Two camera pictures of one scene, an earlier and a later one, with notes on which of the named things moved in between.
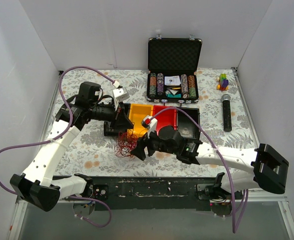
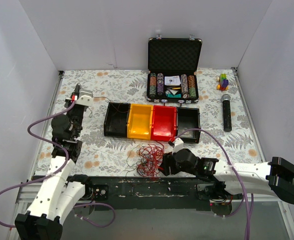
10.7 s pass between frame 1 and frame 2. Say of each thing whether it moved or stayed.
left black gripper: moved
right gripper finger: moved
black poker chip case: stayed
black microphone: stayed
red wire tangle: moved
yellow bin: stayed
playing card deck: stayed
